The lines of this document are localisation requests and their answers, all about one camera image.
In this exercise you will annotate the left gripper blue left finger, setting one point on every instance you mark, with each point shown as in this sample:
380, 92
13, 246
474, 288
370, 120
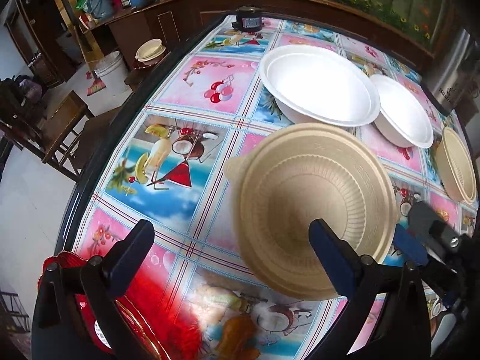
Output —
125, 257

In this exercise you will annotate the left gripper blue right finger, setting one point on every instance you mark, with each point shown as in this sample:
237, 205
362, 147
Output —
403, 330

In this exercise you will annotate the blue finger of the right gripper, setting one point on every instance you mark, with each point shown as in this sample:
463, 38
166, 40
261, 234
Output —
410, 246
425, 223

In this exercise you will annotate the red plate without sticker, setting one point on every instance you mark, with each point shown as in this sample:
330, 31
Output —
76, 317

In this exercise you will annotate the small beige bowl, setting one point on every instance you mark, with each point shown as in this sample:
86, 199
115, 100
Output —
455, 167

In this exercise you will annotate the large beige bowl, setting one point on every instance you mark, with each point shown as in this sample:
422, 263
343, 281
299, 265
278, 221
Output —
296, 175

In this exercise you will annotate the large white bowl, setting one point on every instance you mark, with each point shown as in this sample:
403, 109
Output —
311, 84

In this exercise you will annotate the bowls on side stool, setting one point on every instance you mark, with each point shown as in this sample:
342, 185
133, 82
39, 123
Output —
150, 51

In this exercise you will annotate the steel thermos flask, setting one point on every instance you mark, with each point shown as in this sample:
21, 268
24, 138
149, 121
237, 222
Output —
446, 81

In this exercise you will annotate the colourful patterned tablecloth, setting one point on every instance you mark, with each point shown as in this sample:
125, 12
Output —
168, 168

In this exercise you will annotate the wooden stool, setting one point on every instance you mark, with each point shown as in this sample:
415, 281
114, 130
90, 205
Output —
93, 133

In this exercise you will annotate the wooden chair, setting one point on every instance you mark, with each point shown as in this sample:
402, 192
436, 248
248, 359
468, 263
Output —
52, 138

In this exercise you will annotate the white plastic bucket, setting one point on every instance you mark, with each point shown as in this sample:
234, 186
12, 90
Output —
112, 71

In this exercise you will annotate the small black device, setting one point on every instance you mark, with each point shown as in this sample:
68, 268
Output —
248, 19

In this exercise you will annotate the grey jug on counter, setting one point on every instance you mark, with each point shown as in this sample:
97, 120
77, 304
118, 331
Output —
100, 9

